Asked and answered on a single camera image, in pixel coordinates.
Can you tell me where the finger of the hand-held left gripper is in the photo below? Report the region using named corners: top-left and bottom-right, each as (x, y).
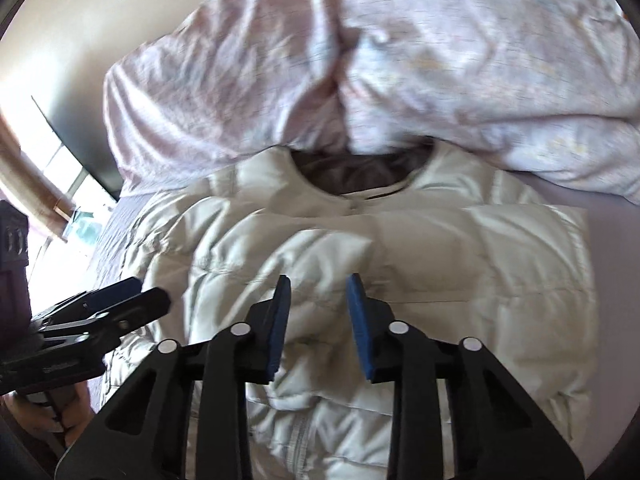
top-left (35, 287), bottom-right (172, 343)
top-left (47, 276), bottom-right (144, 322)

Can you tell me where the dark headboard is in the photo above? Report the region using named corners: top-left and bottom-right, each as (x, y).
top-left (31, 94), bottom-right (124, 202)

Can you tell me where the pink floral duvet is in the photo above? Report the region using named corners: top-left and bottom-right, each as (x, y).
top-left (102, 0), bottom-right (640, 206)

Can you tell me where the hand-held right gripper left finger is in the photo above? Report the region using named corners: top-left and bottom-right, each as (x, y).
top-left (55, 275), bottom-right (292, 480)

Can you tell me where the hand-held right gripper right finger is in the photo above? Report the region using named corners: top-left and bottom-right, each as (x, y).
top-left (346, 273), bottom-right (586, 480)

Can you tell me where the person's left hand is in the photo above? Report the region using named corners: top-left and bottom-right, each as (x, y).
top-left (9, 382), bottom-right (97, 448)

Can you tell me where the brown curtain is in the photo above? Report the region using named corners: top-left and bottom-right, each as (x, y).
top-left (0, 107), bottom-right (68, 243)

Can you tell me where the white puffer jacket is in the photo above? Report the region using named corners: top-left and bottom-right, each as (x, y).
top-left (92, 142), bottom-right (601, 480)

